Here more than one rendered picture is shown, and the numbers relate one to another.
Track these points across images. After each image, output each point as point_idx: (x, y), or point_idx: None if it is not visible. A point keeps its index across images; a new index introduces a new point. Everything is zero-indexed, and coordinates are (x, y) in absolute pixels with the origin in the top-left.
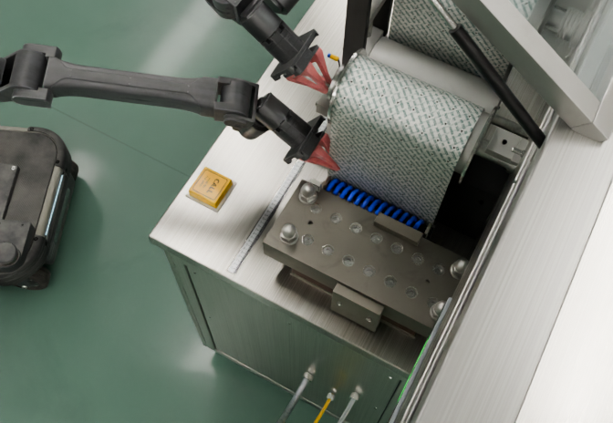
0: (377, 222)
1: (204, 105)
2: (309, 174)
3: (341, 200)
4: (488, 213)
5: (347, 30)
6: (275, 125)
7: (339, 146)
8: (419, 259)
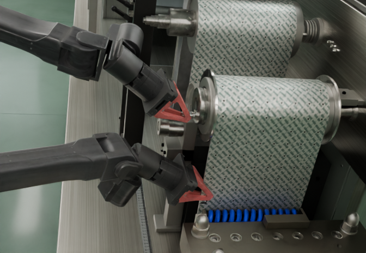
0: (270, 222)
1: (97, 158)
2: (160, 241)
3: (226, 223)
4: (322, 188)
5: (127, 121)
6: (156, 167)
7: (217, 163)
8: (316, 236)
